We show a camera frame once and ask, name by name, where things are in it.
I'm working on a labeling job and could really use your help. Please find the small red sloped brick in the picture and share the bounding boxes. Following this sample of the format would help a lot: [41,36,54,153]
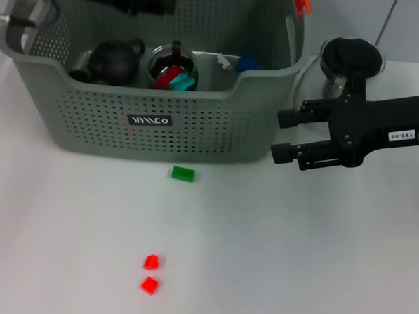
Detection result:
[142,254,161,271]

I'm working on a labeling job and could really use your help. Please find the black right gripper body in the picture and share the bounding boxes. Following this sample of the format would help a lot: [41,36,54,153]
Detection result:
[326,87,419,171]

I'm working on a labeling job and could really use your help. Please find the left gripper cable with plug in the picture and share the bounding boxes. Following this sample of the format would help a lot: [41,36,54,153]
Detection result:
[0,0,60,30]

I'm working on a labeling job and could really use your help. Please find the blue square toy brick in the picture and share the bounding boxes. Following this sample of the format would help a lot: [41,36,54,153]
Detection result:
[234,52,262,73]

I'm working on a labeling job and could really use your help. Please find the grey perforated storage bin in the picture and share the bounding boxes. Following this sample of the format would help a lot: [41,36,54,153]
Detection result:
[0,0,313,170]

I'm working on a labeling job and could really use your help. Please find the small red square brick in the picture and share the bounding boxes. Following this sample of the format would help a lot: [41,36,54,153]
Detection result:
[140,275,161,296]

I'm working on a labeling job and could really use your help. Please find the bright green toy brick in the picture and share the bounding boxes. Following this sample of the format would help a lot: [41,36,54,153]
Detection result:
[171,165,198,183]

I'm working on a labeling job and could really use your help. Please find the clear translucent toy brick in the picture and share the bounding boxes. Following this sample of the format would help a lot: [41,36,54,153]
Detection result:
[215,52,234,72]

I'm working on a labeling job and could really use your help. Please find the dark red arch brick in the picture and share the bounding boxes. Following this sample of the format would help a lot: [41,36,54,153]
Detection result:
[151,64,187,92]

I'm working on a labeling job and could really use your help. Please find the black clay teapot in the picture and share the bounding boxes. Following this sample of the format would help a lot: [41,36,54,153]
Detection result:
[86,34,146,88]

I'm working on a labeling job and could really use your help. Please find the glass pitcher black lid handle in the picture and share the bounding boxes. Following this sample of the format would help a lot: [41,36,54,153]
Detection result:
[291,34,388,114]

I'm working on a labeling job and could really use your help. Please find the orange bin handle clip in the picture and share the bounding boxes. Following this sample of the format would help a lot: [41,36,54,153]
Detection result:
[290,0,312,19]

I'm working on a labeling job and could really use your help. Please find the teal square toy brick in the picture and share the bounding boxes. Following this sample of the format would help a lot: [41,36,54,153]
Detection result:
[169,72,196,92]

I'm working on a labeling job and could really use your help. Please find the glass teacup black sleeve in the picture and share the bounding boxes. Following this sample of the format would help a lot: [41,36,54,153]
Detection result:
[72,51,92,72]
[145,39,201,93]

